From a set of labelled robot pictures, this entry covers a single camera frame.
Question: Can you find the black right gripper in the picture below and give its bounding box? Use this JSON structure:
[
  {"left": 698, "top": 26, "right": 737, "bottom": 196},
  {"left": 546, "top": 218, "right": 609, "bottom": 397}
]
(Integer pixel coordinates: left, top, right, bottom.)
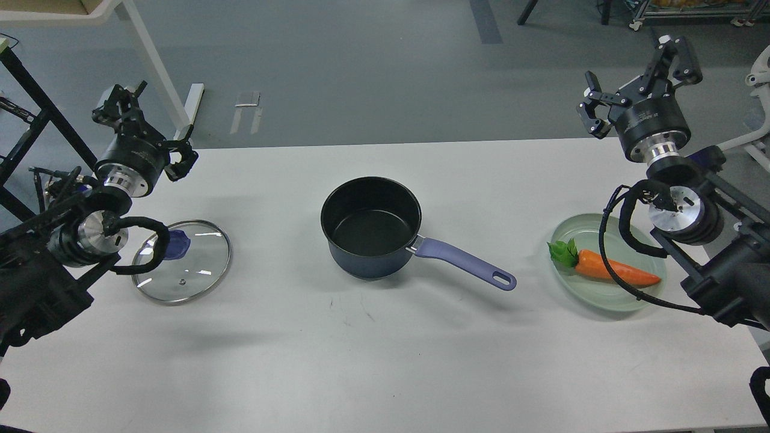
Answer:
[{"left": 576, "top": 35, "right": 703, "bottom": 162}]

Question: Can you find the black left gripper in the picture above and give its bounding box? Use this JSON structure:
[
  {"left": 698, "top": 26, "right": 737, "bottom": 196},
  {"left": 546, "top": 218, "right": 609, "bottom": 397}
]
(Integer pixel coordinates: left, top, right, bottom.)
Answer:
[{"left": 91, "top": 81, "right": 199, "bottom": 198}]

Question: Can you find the glass lid purple knob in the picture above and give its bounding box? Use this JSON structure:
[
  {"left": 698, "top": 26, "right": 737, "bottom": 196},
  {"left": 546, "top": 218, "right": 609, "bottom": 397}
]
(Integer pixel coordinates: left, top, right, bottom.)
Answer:
[{"left": 131, "top": 220, "right": 233, "bottom": 306}]

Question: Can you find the dark blue pot purple handle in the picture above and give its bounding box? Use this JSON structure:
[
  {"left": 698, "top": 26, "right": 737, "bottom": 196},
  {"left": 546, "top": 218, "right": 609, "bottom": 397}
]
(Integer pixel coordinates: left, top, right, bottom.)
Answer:
[{"left": 320, "top": 176, "right": 517, "bottom": 291}]

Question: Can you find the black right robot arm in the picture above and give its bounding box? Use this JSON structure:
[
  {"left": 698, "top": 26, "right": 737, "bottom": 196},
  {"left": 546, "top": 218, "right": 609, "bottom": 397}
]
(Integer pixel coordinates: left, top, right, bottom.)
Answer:
[{"left": 576, "top": 35, "right": 768, "bottom": 331}]

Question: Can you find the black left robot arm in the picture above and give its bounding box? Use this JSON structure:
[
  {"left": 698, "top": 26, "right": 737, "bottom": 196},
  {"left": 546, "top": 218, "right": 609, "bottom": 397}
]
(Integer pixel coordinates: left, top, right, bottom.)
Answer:
[{"left": 2, "top": 82, "right": 198, "bottom": 354}]

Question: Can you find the black metal rack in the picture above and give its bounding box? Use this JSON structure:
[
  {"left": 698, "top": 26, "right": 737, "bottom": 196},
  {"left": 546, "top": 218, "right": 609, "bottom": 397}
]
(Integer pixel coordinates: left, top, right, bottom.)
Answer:
[{"left": 1, "top": 37, "right": 97, "bottom": 222}]

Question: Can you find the white chair base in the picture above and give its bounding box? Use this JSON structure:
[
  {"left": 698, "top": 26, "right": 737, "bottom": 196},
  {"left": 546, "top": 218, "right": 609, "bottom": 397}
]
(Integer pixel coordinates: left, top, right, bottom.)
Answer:
[{"left": 718, "top": 46, "right": 769, "bottom": 172}]

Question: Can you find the wheeled metal cart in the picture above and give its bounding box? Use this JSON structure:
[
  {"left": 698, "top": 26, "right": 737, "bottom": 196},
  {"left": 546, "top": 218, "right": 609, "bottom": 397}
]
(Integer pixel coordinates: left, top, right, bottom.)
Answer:
[{"left": 626, "top": 1, "right": 768, "bottom": 32}]

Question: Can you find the orange toy carrot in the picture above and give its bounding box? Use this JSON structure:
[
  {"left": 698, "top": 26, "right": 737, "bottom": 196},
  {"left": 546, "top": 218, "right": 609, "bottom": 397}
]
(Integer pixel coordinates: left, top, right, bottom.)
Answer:
[{"left": 547, "top": 239, "right": 662, "bottom": 287}]

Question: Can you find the pale green plate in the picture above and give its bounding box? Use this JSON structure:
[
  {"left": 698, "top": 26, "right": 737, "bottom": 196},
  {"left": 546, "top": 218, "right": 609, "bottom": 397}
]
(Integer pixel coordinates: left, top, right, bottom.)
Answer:
[{"left": 550, "top": 213, "right": 667, "bottom": 313}]

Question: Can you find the white table frame leg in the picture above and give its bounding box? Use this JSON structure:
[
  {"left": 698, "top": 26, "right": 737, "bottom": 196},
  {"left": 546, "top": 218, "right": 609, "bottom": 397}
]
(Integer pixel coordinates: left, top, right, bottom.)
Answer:
[{"left": 1, "top": 1, "right": 205, "bottom": 139}]

